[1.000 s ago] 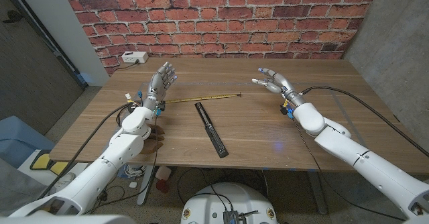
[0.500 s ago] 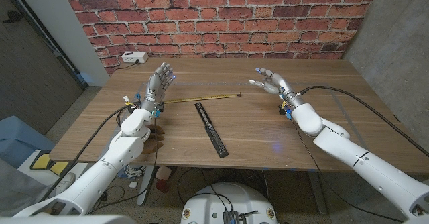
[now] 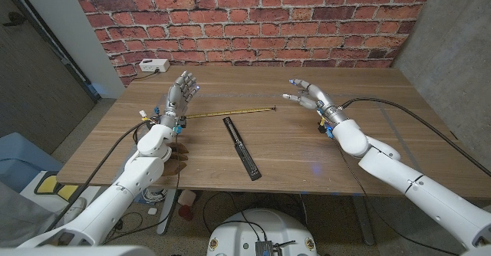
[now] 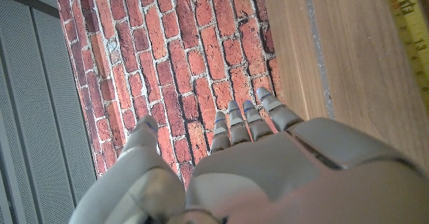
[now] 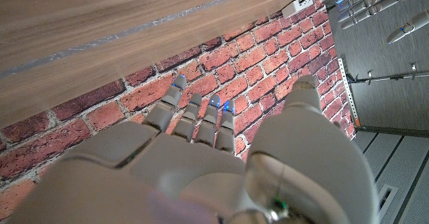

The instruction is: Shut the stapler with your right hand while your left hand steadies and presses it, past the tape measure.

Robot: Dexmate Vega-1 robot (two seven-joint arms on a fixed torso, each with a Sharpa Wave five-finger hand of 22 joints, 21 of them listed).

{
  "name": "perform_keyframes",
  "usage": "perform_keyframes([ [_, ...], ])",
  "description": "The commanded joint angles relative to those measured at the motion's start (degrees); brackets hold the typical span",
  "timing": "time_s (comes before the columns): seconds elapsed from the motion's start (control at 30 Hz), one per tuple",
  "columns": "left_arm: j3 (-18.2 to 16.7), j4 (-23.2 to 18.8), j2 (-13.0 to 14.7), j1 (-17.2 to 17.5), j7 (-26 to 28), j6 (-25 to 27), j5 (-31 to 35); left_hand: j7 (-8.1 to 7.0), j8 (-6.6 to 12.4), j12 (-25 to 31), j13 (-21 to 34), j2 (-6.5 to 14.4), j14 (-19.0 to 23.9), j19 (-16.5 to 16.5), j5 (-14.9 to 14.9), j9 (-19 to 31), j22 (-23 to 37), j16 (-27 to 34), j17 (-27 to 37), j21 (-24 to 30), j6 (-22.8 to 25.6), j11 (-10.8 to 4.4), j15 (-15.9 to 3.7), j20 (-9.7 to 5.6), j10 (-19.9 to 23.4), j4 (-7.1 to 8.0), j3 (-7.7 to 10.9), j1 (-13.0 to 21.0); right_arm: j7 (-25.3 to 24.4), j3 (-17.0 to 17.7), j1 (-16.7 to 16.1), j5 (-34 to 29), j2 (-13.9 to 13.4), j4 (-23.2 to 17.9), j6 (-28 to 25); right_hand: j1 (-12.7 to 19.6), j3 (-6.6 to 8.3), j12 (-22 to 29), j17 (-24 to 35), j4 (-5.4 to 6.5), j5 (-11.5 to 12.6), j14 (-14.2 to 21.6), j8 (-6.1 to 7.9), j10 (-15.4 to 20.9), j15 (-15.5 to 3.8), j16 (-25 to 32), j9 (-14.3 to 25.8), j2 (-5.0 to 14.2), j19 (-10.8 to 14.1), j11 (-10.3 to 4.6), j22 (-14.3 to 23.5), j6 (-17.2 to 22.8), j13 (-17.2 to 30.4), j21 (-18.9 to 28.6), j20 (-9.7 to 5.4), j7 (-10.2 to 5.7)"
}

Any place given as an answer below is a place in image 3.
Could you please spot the small white adapter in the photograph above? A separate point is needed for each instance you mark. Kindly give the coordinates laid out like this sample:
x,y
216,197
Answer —
x,y
152,211

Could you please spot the grey metal table leg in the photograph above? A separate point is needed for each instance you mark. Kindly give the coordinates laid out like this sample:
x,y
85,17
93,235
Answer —
x,y
362,217
167,210

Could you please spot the yellow pad with black edge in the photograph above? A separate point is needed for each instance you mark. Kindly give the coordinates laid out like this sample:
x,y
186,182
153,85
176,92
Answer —
x,y
48,185

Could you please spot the white power strip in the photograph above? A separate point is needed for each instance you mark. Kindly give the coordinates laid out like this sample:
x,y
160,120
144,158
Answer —
x,y
154,65

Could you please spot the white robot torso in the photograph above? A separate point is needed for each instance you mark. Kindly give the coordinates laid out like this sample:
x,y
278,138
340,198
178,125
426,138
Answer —
x,y
264,229

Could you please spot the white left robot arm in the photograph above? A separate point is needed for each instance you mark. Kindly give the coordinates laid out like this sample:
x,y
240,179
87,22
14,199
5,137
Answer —
x,y
126,183

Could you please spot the long black stapler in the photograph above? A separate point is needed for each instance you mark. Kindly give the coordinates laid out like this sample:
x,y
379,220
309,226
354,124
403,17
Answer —
x,y
241,148

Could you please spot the printed brick wall backdrop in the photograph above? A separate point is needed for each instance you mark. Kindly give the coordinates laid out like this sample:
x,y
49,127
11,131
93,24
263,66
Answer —
x,y
249,26

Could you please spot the yellow tape measure black case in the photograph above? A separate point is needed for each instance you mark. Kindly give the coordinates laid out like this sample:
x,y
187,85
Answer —
x,y
238,112

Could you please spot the brown wooden object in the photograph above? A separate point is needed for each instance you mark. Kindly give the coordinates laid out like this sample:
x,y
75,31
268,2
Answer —
x,y
176,167

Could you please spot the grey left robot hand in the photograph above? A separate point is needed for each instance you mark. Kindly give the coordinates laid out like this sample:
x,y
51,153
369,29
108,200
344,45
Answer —
x,y
178,95

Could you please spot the blue plastic bin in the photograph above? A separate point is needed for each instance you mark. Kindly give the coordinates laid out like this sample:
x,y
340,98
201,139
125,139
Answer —
x,y
23,160

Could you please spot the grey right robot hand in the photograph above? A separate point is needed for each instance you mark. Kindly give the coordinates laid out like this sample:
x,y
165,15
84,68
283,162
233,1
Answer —
x,y
318,99

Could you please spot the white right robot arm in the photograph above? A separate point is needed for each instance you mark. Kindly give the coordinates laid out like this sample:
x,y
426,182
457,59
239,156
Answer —
x,y
422,194

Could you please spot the white shoe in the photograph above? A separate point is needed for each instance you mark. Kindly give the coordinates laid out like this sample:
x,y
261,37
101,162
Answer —
x,y
74,207

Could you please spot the red and white bottle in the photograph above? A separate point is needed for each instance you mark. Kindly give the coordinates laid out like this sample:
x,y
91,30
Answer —
x,y
186,204

